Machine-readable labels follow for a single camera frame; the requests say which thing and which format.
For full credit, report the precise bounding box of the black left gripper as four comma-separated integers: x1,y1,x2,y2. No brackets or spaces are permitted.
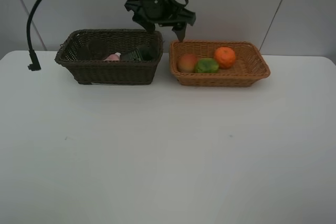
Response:
124,0,196,42

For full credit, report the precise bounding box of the dark grey pump bottle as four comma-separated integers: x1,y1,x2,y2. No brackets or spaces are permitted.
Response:
120,45,157,62

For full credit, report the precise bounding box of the red yellow peach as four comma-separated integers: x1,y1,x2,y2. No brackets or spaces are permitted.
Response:
177,54,198,73

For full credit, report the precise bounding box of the green papaya fruit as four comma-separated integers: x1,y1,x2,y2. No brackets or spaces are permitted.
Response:
194,58,219,73

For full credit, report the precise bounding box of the pink lotion bottle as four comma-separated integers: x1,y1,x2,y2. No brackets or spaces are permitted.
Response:
105,52,121,61

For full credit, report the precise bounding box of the orange tangerine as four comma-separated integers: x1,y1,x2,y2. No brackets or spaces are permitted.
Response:
214,47,236,69

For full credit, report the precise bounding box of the translucent purple plastic cup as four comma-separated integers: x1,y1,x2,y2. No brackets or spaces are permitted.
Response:
84,38,109,60

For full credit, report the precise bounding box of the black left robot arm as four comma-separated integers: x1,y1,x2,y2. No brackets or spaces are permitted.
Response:
124,0,196,42

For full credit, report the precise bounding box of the tan wicker basket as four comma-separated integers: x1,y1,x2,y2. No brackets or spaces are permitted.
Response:
169,40,270,87

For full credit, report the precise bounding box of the dark brown wicker basket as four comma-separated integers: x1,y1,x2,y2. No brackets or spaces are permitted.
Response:
55,29,163,85

